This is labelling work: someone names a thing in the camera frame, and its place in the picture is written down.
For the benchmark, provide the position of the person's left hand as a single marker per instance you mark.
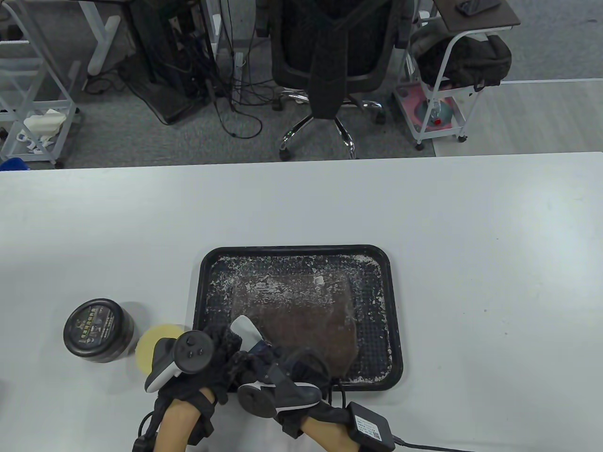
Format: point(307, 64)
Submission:
point(221, 381)

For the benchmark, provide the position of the person's right hand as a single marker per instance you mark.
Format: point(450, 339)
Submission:
point(306, 365)

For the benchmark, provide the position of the black hand controller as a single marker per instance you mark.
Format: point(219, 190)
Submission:
point(193, 351)
point(292, 398)

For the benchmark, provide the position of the brown leather bag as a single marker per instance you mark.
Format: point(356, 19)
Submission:
point(306, 320)

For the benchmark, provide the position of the white blue brown cloth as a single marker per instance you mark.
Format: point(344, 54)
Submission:
point(247, 329)

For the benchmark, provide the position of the black plastic tray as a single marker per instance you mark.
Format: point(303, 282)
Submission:
point(221, 282)

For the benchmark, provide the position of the person's left forearm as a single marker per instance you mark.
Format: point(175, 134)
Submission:
point(179, 428)

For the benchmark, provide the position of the person's right forearm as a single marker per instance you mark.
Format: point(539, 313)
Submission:
point(330, 435)

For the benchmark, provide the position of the black round jar lid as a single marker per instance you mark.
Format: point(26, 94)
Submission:
point(94, 325)

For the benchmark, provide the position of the clear bottle with red cap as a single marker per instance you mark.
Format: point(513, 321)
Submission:
point(438, 115)

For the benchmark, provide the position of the pink round plate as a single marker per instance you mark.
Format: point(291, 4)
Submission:
point(407, 101)

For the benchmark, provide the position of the blue object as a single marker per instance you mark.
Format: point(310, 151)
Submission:
point(12, 165)

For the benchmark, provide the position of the white power strip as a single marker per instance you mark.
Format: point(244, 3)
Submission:
point(239, 63)

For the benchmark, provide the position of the white foam block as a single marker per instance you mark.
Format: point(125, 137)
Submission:
point(44, 121)

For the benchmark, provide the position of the black office chair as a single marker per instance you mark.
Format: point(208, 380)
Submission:
point(325, 47)

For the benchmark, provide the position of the black computer tower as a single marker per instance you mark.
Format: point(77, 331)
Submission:
point(160, 47)

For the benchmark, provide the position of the white desk leg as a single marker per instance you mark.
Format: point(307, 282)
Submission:
point(101, 42)
point(215, 28)

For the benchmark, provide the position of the black backpack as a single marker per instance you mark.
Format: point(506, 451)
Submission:
point(476, 56)

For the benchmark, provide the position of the white cart with brown top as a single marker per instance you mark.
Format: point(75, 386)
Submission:
point(476, 21)

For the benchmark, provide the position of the black phone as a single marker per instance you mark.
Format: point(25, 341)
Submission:
point(476, 7)

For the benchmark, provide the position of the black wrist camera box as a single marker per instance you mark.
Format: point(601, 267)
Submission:
point(372, 426)

